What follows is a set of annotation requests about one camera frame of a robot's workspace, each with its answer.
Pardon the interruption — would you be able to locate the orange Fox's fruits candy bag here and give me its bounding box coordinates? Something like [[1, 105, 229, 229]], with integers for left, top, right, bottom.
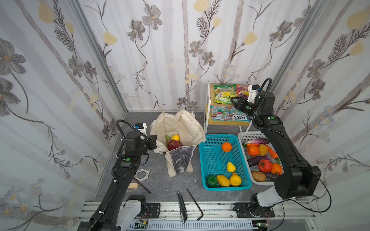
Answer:
[[236, 85, 249, 99]]

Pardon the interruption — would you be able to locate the green candy bag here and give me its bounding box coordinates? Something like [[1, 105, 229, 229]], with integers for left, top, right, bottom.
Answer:
[[214, 84, 237, 105]]

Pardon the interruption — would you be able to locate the yellow lemon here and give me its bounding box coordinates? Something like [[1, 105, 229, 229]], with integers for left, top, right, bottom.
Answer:
[[171, 135, 180, 141]]

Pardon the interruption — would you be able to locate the beige canvas tote bag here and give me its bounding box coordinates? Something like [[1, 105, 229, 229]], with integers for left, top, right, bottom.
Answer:
[[150, 110, 206, 177]]

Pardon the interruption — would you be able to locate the pink dragon fruit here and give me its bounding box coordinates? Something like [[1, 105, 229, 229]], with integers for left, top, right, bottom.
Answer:
[[165, 135, 182, 151]]

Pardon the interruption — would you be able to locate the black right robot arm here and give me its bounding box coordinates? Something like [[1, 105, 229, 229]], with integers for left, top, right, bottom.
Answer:
[[231, 78, 321, 217]]

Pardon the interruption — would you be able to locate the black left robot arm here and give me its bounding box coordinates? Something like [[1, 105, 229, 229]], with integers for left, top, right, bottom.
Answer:
[[77, 119, 157, 231]]

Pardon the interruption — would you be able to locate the teal Fox's candy bag right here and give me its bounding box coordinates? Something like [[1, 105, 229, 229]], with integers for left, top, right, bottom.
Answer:
[[230, 107, 251, 123]]

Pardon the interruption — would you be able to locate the teal candy bag left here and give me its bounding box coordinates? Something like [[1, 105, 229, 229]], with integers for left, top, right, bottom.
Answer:
[[211, 106, 232, 121]]

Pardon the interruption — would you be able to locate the white plastic basket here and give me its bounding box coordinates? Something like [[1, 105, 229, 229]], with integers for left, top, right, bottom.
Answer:
[[237, 131, 274, 186]]

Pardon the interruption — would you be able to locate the orange persimmon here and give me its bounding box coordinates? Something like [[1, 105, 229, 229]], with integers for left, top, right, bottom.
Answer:
[[247, 145, 260, 157]]

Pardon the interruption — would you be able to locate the white wooden two-tier shelf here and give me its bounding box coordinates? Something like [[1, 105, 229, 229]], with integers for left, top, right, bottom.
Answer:
[[204, 81, 252, 134]]

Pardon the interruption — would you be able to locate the yellow bell pepper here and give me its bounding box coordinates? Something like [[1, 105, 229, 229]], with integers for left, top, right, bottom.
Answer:
[[258, 144, 269, 156]]

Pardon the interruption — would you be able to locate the small wooden block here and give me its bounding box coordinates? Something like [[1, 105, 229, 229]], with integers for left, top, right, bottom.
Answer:
[[128, 183, 139, 190]]

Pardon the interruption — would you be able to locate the dark thin stick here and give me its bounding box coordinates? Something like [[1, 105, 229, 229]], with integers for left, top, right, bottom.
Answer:
[[134, 178, 151, 194]]

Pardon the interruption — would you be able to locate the orange fruit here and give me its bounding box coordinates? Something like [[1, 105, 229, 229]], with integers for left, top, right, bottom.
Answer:
[[221, 142, 233, 153]]

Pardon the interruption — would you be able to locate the orange carrot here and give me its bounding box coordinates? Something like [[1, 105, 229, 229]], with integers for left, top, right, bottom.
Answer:
[[267, 146, 279, 159]]

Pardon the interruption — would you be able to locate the dark purple eggplant lower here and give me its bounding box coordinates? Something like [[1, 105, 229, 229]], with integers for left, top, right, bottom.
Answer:
[[247, 156, 271, 167]]

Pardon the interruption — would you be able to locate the red tomato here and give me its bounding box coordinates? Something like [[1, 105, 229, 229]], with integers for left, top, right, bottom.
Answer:
[[258, 159, 273, 173]]

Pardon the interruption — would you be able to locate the yellow pear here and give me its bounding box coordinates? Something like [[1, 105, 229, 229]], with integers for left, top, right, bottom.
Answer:
[[226, 162, 236, 173]]

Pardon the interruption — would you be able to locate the teal plastic basket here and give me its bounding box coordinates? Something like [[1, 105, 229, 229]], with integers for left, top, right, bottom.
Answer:
[[199, 134, 252, 192]]

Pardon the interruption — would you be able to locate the small orange pumpkin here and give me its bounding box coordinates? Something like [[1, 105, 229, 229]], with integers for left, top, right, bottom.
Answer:
[[270, 164, 283, 175]]

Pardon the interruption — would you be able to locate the brown potato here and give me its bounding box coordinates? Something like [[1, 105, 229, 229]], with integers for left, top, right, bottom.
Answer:
[[251, 171, 267, 182]]

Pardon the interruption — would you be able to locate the large yellow citron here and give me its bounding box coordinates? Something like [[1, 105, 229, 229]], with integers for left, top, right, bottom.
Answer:
[[229, 172, 242, 187]]

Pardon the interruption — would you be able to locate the black hex key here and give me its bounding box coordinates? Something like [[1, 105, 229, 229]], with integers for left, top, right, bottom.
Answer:
[[187, 189, 204, 221]]

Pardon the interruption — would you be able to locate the yellow bumpy mango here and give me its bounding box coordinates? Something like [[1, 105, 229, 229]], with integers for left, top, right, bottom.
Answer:
[[216, 175, 230, 187]]

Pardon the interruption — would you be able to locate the green round fruit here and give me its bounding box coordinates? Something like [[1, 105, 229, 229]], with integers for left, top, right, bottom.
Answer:
[[206, 175, 218, 188]]

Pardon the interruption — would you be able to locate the black cylindrical tool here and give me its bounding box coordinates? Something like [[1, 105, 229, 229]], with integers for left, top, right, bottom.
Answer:
[[177, 192, 188, 224]]

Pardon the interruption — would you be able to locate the white coiled cable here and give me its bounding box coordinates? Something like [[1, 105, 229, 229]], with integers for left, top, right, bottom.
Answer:
[[135, 168, 151, 182]]

